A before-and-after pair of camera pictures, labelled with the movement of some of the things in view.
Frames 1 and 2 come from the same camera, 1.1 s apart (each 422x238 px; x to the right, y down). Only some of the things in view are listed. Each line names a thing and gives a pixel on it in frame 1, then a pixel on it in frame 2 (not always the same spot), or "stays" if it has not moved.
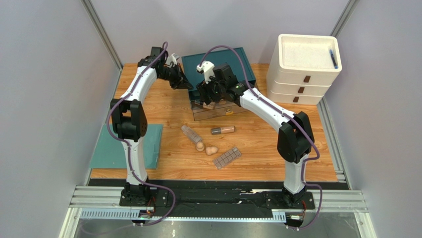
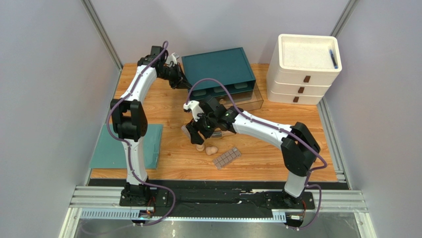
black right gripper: x=208 y=93 to x=200 y=127
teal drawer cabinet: x=216 y=57 stays
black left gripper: x=181 y=81 stays
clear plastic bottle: x=191 y=134 stays
